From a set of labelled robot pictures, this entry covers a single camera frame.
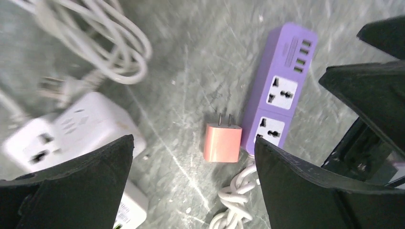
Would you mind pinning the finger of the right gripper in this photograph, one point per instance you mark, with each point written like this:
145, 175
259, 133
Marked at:
387, 35

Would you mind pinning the salmon pink plug adapter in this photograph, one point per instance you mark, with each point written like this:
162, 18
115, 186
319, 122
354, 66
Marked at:
222, 141

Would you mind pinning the white cube socket red print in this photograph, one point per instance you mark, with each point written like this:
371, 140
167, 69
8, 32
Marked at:
90, 123

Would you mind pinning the purple power strip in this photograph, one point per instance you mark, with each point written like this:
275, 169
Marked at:
277, 86

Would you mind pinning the white power strip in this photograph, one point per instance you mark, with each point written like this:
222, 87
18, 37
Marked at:
132, 211

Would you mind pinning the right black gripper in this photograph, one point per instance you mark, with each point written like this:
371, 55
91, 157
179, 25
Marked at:
373, 148

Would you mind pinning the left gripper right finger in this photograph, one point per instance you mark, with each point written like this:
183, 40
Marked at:
301, 195

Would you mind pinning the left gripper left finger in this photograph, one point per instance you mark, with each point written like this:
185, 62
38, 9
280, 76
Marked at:
82, 193

